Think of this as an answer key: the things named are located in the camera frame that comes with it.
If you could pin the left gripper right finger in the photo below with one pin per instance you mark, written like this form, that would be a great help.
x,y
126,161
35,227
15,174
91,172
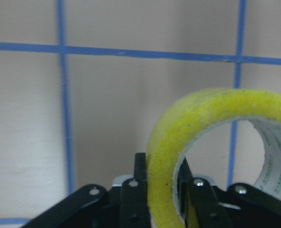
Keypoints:
x,y
184,180

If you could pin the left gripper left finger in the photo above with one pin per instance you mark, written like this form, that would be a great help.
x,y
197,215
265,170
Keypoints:
x,y
140,170

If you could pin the yellow clear tape roll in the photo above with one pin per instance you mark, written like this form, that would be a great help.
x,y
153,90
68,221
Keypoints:
x,y
194,115

